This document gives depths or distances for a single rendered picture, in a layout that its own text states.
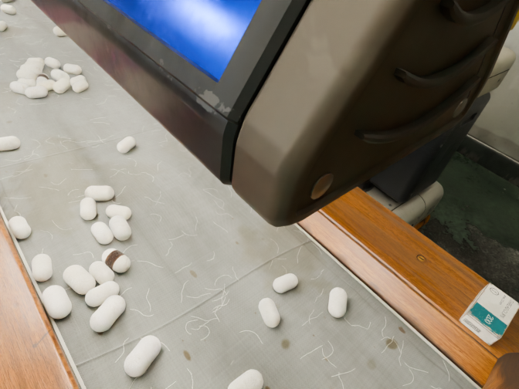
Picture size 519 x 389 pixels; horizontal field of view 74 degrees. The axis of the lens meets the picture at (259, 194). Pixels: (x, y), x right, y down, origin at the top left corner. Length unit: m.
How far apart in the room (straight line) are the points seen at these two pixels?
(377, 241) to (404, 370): 0.15
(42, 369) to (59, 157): 0.32
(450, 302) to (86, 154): 0.53
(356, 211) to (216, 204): 0.20
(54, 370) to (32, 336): 0.04
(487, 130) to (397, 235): 1.91
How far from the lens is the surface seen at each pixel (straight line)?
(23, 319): 0.40
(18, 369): 0.37
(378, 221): 0.49
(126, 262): 0.41
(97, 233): 0.45
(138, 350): 0.36
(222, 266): 0.42
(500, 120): 2.33
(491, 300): 0.46
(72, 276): 0.41
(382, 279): 0.45
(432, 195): 1.48
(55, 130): 0.65
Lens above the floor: 1.09
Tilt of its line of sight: 43 degrees down
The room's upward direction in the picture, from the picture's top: 11 degrees clockwise
